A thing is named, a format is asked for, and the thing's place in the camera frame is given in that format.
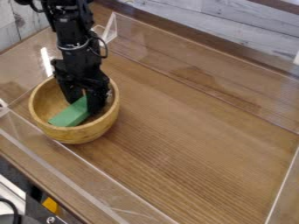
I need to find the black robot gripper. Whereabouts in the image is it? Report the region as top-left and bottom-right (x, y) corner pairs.
(50, 43), (109, 115)

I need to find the green rectangular block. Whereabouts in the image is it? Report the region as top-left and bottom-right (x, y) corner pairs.
(48, 96), (89, 127)

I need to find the brown wooden bowl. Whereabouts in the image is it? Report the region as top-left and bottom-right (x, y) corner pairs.
(28, 78), (120, 144)

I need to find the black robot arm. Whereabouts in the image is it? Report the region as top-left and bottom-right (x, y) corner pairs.
(14, 0), (109, 115)

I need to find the yellow label tag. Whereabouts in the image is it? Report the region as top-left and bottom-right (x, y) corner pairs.
(41, 197), (58, 214)

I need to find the clear acrylic corner bracket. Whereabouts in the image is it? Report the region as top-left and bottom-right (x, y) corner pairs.
(92, 12), (117, 44)

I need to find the clear acrylic tray wall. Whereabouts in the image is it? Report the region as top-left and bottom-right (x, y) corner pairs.
(0, 107), (178, 224)

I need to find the black cable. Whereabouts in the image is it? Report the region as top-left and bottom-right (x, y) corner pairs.
(0, 199), (21, 224)

